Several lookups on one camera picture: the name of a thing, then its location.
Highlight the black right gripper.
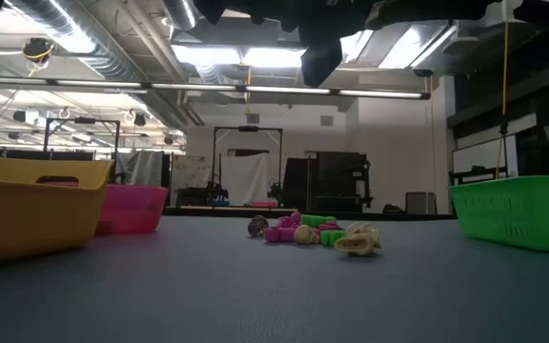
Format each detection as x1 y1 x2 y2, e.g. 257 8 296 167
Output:
254 0 369 89

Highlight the bright slanted ceiling light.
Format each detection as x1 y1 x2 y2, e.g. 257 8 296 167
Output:
340 23 457 71

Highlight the bright ceiling light panel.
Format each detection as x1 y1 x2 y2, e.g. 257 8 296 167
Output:
172 45 307 68

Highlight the black equipment cabinet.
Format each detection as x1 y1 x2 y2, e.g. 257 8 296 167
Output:
282 151 375 214

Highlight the white hanging cloth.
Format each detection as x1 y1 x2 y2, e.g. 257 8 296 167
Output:
220 152 278 207

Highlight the green figure toy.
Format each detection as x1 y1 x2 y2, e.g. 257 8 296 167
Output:
319 230 346 248
300 213 338 229

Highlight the grey waste bin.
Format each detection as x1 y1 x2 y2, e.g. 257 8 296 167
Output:
404 191 437 215

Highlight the small dark skull toy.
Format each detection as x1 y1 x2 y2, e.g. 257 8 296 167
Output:
247 214 271 238

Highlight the white board panel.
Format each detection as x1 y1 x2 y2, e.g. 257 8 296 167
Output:
452 134 519 178

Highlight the grey hanging cloth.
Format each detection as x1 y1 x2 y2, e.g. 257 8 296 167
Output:
115 151 165 189

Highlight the long fluorescent light fixture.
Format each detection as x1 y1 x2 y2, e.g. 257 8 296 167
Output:
0 75 432 101

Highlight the green plastic basket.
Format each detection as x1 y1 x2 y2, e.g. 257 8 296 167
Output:
448 174 549 253

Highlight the pink plastic bowl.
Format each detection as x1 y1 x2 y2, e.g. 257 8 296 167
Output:
93 184 170 236

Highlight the orange-yellow plastic bin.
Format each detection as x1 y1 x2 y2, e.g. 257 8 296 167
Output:
0 154 114 268

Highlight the tall black gantry frame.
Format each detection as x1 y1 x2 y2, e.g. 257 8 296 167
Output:
211 125 284 209

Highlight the round silver duct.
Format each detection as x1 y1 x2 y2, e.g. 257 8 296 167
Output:
162 0 199 30

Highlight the yellow hanging cable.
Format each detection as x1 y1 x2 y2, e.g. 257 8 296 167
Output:
495 21 510 181

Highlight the silver ribbed ventilation duct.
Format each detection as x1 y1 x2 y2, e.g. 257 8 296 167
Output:
5 0 190 130

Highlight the black pipe frame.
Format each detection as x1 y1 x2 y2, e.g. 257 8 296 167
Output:
42 117 122 185

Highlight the black ceiling device yellow cable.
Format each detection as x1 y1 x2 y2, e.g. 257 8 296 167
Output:
20 36 57 78

